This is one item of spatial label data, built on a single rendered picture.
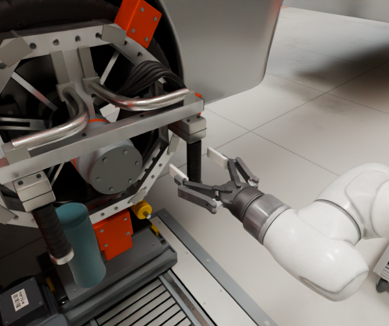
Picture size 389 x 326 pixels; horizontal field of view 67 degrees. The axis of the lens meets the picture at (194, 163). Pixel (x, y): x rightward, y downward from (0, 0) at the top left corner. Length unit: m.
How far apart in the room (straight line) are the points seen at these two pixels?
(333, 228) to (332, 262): 0.06
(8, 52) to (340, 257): 0.68
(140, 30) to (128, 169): 0.33
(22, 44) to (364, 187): 0.68
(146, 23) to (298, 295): 1.25
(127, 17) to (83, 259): 0.60
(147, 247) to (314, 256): 0.91
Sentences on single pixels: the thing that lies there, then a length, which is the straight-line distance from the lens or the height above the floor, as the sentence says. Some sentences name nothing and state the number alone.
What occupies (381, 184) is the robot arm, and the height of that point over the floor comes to 0.93.
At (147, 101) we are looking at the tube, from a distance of 0.60.
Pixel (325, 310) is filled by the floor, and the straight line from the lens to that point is 1.52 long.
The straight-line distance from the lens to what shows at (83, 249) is 0.82.
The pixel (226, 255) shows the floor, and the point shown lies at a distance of 1.56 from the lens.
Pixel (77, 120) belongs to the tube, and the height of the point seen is 1.01.
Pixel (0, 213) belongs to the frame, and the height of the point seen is 0.75.
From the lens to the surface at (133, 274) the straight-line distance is 1.35.
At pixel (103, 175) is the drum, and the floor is 0.85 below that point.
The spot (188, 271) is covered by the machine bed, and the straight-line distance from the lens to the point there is 1.41.
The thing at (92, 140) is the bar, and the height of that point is 0.97.
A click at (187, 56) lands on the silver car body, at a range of 1.06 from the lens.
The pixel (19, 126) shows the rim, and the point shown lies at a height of 0.90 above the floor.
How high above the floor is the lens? 1.26
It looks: 37 degrees down
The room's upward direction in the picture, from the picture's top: straight up
